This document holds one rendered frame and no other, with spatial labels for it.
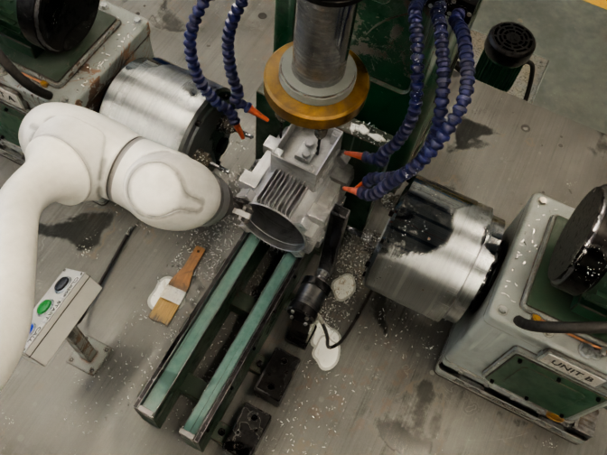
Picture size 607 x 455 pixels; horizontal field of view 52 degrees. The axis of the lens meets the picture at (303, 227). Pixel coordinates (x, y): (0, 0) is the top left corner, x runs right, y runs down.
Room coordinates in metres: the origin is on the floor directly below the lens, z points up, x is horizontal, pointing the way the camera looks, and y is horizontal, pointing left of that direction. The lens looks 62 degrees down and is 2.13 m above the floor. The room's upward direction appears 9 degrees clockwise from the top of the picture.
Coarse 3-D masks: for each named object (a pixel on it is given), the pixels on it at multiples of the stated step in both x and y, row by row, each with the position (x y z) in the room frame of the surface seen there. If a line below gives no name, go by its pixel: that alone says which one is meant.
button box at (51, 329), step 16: (64, 272) 0.41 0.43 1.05; (80, 272) 0.40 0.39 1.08; (64, 288) 0.37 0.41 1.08; (80, 288) 0.37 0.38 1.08; (96, 288) 0.38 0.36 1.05; (64, 304) 0.34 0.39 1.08; (80, 304) 0.35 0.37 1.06; (32, 320) 0.31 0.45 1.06; (48, 320) 0.30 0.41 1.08; (64, 320) 0.31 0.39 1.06; (32, 336) 0.27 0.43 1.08; (48, 336) 0.28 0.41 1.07; (64, 336) 0.29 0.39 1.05; (32, 352) 0.25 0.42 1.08; (48, 352) 0.26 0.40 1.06
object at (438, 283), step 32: (416, 192) 0.63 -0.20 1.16; (448, 192) 0.65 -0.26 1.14; (416, 224) 0.56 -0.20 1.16; (448, 224) 0.57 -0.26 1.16; (480, 224) 0.58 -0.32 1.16; (384, 256) 0.51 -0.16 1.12; (416, 256) 0.51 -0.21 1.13; (448, 256) 0.51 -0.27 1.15; (480, 256) 0.52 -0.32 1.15; (384, 288) 0.48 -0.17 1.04; (416, 288) 0.47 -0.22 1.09; (448, 288) 0.47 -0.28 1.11; (480, 288) 0.50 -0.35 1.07
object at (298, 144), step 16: (288, 128) 0.74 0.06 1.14; (304, 128) 0.77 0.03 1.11; (336, 128) 0.76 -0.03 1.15; (288, 144) 0.72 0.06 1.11; (304, 144) 0.72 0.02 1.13; (320, 144) 0.74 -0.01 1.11; (336, 144) 0.73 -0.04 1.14; (272, 160) 0.67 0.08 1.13; (288, 160) 0.69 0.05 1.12; (304, 160) 0.69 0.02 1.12; (320, 160) 0.70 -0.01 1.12; (304, 176) 0.65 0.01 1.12; (320, 176) 0.66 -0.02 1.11
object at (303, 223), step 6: (288, 126) 0.79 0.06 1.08; (342, 150) 0.75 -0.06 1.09; (342, 156) 0.73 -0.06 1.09; (348, 156) 0.74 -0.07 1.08; (342, 162) 0.73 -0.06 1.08; (246, 192) 0.61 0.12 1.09; (252, 192) 0.62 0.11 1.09; (246, 198) 0.60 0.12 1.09; (252, 198) 0.61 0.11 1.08; (300, 216) 0.58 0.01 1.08; (294, 222) 0.57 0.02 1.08; (300, 222) 0.57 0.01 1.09; (306, 222) 0.57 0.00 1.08; (246, 228) 0.60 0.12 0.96; (300, 228) 0.56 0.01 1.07; (306, 228) 0.56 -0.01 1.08; (294, 252) 0.56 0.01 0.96; (300, 252) 0.57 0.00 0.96
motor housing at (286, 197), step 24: (264, 168) 0.69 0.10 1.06; (240, 192) 0.63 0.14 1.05; (264, 192) 0.62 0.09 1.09; (288, 192) 0.62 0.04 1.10; (312, 192) 0.64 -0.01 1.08; (336, 192) 0.66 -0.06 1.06; (264, 216) 0.64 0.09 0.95; (288, 216) 0.58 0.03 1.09; (264, 240) 0.59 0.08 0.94; (288, 240) 0.60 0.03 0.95; (312, 240) 0.56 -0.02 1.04
